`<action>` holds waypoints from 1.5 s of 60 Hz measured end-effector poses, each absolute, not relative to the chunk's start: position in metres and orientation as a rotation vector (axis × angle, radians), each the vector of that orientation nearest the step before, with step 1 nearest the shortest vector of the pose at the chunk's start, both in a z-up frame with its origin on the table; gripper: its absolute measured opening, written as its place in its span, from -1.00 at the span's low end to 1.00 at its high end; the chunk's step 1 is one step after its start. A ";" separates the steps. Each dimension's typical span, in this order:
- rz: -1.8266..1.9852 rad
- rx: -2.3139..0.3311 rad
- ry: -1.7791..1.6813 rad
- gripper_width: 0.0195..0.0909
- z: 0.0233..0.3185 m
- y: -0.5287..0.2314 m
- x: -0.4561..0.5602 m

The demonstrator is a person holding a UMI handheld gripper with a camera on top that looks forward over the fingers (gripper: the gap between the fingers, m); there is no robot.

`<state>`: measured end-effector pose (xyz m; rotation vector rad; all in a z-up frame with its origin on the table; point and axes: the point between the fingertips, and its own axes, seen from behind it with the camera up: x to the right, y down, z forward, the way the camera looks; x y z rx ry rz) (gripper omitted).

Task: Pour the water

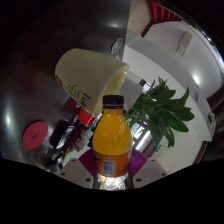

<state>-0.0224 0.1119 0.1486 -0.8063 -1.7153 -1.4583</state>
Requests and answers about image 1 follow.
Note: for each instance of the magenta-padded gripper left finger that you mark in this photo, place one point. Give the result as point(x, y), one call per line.
point(76, 172)

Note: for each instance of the pale yellow cup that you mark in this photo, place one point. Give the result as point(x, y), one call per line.
point(86, 76)

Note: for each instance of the clear orange drink bottle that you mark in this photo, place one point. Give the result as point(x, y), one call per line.
point(111, 143)

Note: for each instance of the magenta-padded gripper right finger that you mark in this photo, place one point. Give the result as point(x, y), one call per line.
point(148, 172)

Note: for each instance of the paper notice on column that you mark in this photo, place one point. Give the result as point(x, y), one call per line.
point(196, 93)

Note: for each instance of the oval white sticker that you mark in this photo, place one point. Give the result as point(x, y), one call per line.
point(117, 45)

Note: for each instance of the green plant in white pot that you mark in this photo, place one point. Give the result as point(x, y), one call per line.
point(160, 113)

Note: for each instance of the red carpeted staircase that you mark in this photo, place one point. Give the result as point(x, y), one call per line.
point(161, 13)

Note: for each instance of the green exit sign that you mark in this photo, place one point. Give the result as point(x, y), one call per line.
point(159, 147)

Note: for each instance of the dark framed window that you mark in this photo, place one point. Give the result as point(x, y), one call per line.
point(143, 140)

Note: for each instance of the flat round red coaster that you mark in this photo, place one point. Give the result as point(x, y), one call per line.
point(35, 135)

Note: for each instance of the white wall unit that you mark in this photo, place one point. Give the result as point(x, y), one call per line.
point(184, 41)

